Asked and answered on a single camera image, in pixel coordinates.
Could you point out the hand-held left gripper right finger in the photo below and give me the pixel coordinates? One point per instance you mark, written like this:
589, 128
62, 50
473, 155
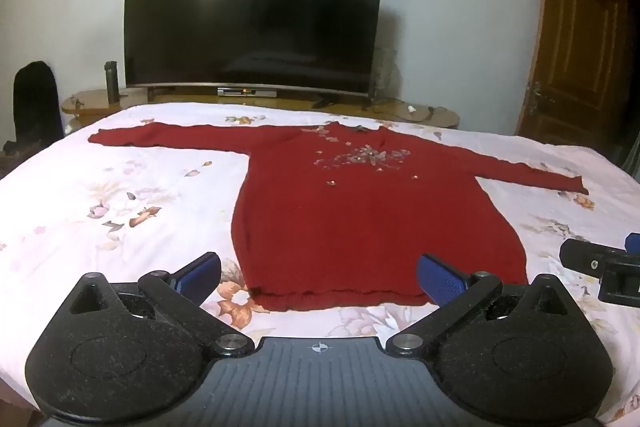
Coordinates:
440, 285

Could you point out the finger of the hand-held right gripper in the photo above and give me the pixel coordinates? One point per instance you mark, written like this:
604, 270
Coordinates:
582, 258
622, 282

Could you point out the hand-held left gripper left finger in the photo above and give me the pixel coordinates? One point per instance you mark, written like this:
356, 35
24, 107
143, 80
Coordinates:
201, 278

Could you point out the red knit sweater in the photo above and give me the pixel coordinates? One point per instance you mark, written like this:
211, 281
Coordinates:
360, 217

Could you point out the floral white bed sheet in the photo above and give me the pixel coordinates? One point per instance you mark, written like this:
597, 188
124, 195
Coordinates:
100, 167

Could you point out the silver set-top box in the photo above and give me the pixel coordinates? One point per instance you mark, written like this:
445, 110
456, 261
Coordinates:
247, 93

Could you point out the wooden television stand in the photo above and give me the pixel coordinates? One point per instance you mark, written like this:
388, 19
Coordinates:
90, 102

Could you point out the brown wooden door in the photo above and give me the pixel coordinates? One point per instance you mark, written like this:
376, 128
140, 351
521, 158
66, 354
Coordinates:
575, 47

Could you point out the dark thermos bottle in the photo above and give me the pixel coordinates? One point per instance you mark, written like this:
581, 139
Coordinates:
111, 82

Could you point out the black chair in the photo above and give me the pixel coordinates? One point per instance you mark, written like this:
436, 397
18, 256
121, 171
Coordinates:
36, 102

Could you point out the black curved television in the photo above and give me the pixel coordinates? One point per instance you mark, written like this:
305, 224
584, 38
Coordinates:
255, 17

